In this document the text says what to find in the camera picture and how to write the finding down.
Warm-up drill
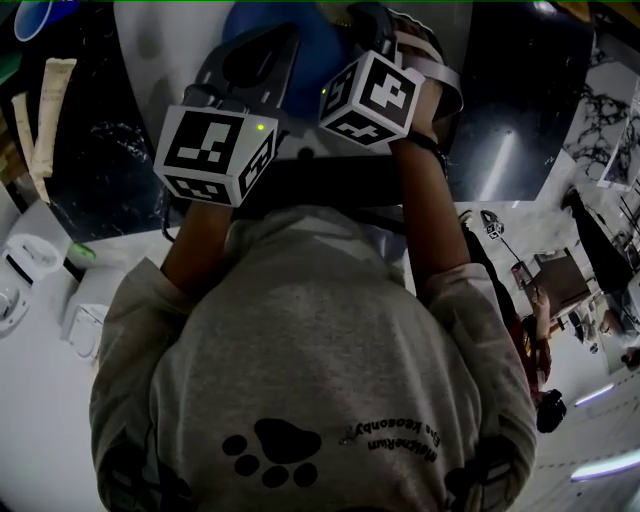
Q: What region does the black cable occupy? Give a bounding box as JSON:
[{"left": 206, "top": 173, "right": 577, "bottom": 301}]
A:
[{"left": 160, "top": 199, "right": 177, "bottom": 242}]

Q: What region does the person's right hand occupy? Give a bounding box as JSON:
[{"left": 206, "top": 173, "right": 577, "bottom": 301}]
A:
[{"left": 396, "top": 21, "right": 452, "bottom": 145}]

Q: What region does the green plastic cup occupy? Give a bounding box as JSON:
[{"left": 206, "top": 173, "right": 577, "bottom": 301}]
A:
[{"left": 0, "top": 39, "right": 25, "bottom": 99}]

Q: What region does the grey paw-print sweatshirt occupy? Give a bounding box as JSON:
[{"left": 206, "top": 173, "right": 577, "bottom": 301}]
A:
[{"left": 88, "top": 204, "right": 540, "bottom": 512}]

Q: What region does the black bead bracelet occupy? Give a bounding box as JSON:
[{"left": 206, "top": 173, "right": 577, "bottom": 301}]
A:
[{"left": 407, "top": 130, "right": 452, "bottom": 174}]

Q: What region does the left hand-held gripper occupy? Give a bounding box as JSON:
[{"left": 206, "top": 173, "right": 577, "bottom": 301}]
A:
[{"left": 153, "top": 23, "right": 301, "bottom": 208}]

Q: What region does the blue large plate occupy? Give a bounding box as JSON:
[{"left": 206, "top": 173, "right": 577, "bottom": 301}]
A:
[{"left": 219, "top": 1, "right": 362, "bottom": 122}]

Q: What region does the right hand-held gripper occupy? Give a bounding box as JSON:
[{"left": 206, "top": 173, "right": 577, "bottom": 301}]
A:
[{"left": 317, "top": 2, "right": 465, "bottom": 151}]

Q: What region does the brown open box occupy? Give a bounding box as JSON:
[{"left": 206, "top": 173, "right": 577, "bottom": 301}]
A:
[{"left": 531, "top": 248, "right": 592, "bottom": 307}]

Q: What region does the person's right forearm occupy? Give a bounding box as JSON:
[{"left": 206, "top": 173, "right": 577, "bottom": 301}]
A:
[{"left": 392, "top": 137, "right": 475, "bottom": 307}]

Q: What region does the white marble-pattern cabinet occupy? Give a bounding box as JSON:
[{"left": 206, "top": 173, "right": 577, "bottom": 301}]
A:
[{"left": 562, "top": 59, "right": 640, "bottom": 190}]

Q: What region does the white toilet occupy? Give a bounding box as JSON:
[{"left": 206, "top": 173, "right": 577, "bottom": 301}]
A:
[
  {"left": 0, "top": 202, "right": 76, "bottom": 337},
  {"left": 59, "top": 266, "right": 129, "bottom": 362}
]

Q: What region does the blue plastic cup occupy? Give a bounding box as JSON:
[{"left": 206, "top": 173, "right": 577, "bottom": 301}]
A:
[{"left": 13, "top": 0, "right": 55, "bottom": 42}]

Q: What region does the black table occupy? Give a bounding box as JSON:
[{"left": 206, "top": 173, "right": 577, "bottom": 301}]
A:
[{"left": 0, "top": 0, "right": 599, "bottom": 242}]

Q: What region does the person's left forearm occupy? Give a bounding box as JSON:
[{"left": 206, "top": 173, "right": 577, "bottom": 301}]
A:
[{"left": 159, "top": 198, "right": 237, "bottom": 305}]

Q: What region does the wooden staircase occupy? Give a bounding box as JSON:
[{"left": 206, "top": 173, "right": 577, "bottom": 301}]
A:
[{"left": 0, "top": 97, "right": 39, "bottom": 204}]

